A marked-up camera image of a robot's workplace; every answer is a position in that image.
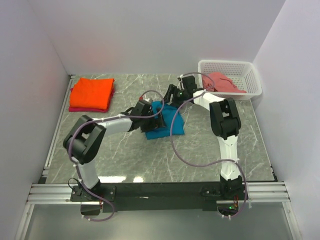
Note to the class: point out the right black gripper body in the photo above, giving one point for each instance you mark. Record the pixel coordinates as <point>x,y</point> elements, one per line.
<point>178,97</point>

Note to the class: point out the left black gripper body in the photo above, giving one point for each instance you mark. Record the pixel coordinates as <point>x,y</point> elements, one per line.
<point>150,123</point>

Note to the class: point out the blue t shirt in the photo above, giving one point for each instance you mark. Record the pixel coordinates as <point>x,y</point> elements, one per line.
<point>168,113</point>

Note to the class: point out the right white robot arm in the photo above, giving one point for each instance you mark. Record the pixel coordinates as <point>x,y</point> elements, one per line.
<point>225,124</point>

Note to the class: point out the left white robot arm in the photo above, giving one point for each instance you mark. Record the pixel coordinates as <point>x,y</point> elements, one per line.
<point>85,138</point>

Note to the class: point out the pink t shirt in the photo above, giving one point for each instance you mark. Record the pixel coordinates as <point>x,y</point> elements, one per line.
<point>218,82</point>

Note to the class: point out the folded orange t shirt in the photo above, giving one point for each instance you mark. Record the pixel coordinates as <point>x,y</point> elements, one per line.
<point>92,93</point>

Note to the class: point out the white plastic basket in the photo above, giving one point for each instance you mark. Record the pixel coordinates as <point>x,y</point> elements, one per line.
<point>242,73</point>

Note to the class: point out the folded magenta t shirt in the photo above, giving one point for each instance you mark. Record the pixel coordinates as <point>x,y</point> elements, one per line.
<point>82,109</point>

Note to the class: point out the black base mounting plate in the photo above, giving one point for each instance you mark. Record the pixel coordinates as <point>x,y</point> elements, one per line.
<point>146,196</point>

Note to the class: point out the aluminium frame rail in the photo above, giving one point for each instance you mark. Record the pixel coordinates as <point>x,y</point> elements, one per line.
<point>59,194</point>

